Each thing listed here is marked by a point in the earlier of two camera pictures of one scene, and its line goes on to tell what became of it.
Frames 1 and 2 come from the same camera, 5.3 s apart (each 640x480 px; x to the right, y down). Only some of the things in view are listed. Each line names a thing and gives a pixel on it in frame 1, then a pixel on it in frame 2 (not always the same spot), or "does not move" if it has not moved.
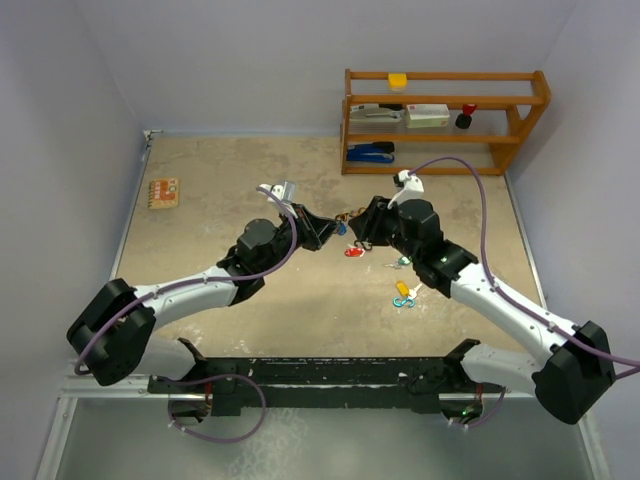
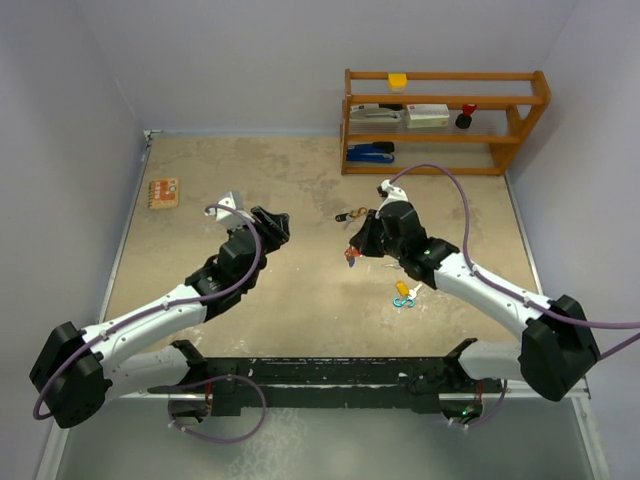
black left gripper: [314, 230] -> [273, 228]
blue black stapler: [376, 152] does not move
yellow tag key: [403, 289] does not move
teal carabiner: [403, 302] does not move
